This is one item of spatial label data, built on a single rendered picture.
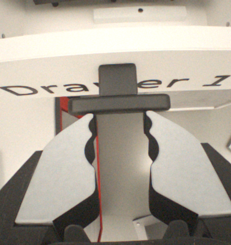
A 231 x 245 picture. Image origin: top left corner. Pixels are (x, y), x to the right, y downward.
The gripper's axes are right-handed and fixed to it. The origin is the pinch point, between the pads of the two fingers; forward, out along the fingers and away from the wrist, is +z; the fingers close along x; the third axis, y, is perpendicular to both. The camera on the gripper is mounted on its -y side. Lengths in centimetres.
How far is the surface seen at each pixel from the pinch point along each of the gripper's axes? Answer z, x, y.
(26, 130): 12.9, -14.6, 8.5
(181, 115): 81, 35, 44
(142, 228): 44, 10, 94
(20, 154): 10.8, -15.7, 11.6
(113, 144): 73, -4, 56
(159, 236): 34, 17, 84
